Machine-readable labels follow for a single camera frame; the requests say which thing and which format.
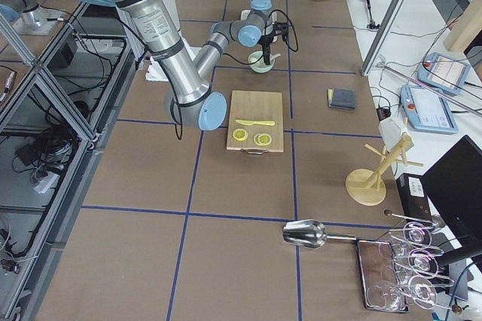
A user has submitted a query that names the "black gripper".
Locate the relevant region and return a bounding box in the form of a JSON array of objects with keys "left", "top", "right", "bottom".
[{"left": 260, "top": 22, "right": 279, "bottom": 64}]

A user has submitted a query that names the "cream plastic spoon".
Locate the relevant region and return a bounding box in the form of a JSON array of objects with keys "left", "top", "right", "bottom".
[{"left": 270, "top": 53, "right": 281, "bottom": 61}]

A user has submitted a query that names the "white steamed bun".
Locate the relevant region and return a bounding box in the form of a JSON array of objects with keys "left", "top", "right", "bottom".
[{"left": 249, "top": 52, "right": 263, "bottom": 66}]

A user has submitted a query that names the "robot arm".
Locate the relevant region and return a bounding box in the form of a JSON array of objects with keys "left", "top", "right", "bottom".
[{"left": 80, "top": 0, "right": 282, "bottom": 130}]

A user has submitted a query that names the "mint green bowl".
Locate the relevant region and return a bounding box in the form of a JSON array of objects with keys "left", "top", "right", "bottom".
[{"left": 248, "top": 50, "right": 276, "bottom": 74}]

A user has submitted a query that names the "bamboo cutting board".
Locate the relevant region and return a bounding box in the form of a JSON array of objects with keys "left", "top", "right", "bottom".
[{"left": 226, "top": 90, "right": 284, "bottom": 154}]

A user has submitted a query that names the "yellow plastic knife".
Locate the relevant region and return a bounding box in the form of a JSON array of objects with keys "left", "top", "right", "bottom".
[{"left": 235, "top": 119, "right": 276, "bottom": 127}]

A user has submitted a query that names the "grey yellow folded cloth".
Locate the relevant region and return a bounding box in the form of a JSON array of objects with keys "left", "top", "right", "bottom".
[{"left": 327, "top": 88, "right": 356, "bottom": 110}]

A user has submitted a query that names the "single lemon slice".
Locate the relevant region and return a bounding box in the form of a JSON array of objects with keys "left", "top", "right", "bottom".
[{"left": 232, "top": 128, "right": 249, "bottom": 142}]

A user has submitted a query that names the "upper lemon slice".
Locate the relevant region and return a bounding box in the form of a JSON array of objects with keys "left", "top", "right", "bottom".
[{"left": 253, "top": 133, "right": 272, "bottom": 142}]

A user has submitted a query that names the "lower stacked lemon slice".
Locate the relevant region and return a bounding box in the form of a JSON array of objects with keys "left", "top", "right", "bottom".
[{"left": 255, "top": 139, "right": 272, "bottom": 146}]

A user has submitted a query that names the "near teach pendant tablet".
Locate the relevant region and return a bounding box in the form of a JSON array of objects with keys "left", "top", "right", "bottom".
[{"left": 400, "top": 85, "right": 459, "bottom": 134}]

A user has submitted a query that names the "teach pendant tablet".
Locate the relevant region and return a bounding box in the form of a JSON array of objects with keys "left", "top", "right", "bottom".
[
  {"left": 400, "top": 85, "right": 459, "bottom": 134},
  {"left": 418, "top": 52, "right": 470, "bottom": 95}
]

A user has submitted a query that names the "wooden mug tree stand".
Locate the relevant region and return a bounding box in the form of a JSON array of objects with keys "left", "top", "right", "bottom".
[{"left": 345, "top": 132, "right": 423, "bottom": 206}]

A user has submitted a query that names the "far teach pendant tablet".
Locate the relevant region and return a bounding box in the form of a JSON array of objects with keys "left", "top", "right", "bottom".
[{"left": 418, "top": 52, "right": 470, "bottom": 95}]

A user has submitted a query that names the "steel scoop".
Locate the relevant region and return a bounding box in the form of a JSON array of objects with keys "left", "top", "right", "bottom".
[{"left": 282, "top": 219, "right": 357, "bottom": 249}]

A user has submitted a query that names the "black monitor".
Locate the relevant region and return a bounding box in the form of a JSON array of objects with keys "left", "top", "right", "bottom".
[{"left": 422, "top": 135, "right": 481, "bottom": 266}]

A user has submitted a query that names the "wine glass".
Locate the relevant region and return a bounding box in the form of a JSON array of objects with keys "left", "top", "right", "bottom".
[{"left": 389, "top": 222, "right": 432, "bottom": 256}]

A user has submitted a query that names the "black glass rack tray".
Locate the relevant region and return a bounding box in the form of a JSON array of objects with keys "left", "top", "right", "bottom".
[{"left": 356, "top": 240, "right": 410, "bottom": 314}]

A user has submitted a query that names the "aluminium frame post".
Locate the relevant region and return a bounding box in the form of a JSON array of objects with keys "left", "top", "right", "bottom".
[{"left": 361, "top": 0, "right": 406, "bottom": 77}]

